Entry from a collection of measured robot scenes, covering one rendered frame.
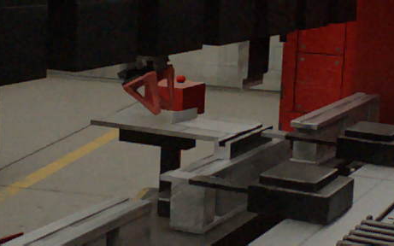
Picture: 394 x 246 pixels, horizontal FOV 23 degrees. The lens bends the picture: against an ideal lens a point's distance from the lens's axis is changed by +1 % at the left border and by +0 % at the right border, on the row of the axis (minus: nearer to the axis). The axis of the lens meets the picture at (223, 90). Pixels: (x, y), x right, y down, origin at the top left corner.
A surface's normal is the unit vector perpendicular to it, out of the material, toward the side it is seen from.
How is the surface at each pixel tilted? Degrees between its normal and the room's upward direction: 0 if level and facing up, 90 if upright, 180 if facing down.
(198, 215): 90
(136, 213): 90
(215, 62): 90
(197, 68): 90
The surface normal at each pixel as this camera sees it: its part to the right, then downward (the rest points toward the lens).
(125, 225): 0.91, 0.11
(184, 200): -0.40, 0.12
